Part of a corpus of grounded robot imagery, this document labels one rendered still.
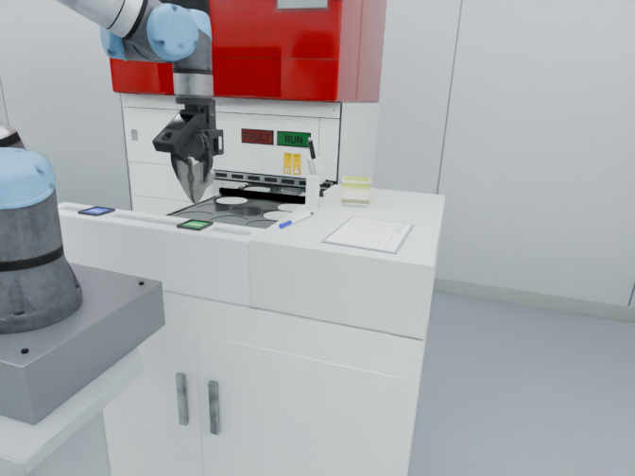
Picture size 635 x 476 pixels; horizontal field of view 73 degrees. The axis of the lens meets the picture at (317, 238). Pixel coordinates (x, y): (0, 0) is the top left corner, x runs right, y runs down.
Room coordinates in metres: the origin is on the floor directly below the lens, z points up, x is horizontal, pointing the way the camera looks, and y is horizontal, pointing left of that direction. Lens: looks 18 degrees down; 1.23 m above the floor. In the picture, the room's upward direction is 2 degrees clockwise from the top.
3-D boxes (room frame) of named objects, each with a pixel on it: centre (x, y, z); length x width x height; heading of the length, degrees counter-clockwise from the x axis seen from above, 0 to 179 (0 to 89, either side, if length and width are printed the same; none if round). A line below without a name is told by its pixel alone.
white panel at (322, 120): (1.51, 0.33, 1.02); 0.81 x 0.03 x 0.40; 73
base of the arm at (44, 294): (0.58, 0.44, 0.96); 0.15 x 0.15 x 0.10
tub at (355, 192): (1.13, -0.10, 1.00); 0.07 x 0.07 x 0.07; 85
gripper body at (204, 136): (0.90, 0.25, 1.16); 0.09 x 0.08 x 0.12; 163
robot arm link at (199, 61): (0.89, 0.26, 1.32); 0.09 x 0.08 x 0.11; 130
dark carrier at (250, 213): (1.24, 0.21, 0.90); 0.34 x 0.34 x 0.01; 73
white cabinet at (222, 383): (1.12, 0.17, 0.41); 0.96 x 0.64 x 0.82; 73
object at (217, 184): (1.45, 0.17, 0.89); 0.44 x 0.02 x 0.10; 73
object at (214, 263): (0.92, 0.38, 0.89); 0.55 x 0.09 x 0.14; 73
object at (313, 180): (1.07, 0.01, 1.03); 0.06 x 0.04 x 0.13; 163
